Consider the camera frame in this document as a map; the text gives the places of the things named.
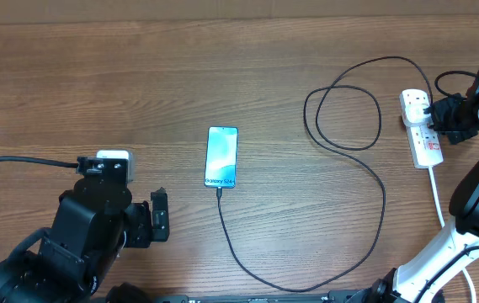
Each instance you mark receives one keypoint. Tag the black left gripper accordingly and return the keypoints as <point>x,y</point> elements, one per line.
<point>142,231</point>

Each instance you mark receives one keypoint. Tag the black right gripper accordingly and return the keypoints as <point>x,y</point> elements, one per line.
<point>437,113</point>

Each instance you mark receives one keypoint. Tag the Samsung Galaxy smartphone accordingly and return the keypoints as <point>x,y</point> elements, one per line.
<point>221,157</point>

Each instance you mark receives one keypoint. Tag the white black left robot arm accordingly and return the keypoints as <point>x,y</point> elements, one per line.
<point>94,222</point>

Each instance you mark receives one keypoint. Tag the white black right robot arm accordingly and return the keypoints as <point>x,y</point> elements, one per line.
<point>457,244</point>

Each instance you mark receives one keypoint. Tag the white charger plug adapter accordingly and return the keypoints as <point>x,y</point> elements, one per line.
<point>414,115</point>

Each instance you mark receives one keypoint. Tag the white power strip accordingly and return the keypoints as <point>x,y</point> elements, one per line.
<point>424,142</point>

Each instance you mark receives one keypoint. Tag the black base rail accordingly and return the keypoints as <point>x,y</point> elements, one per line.
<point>333,296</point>

